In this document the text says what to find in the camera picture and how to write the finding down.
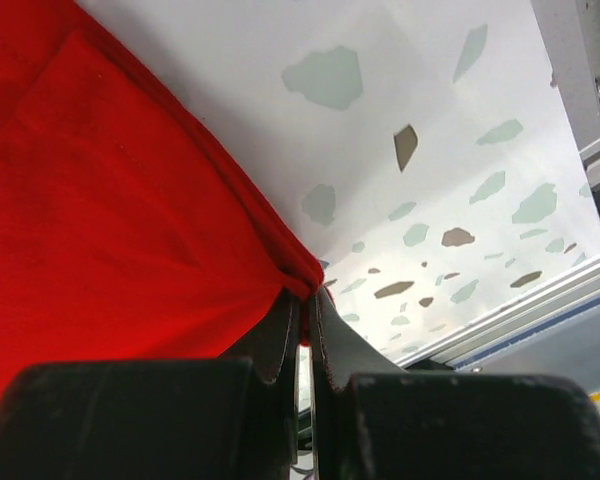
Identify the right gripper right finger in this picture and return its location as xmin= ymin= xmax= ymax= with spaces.
xmin=309 ymin=289 xmax=600 ymax=479

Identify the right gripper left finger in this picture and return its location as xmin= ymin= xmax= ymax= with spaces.
xmin=0 ymin=292 xmax=300 ymax=479

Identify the red t shirt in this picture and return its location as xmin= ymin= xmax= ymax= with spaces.
xmin=0 ymin=1 xmax=323 ymax=397

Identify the aluminium frame rail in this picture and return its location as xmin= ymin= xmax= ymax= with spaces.
xmin=400 ymin=1 xmax=600 ymax=402

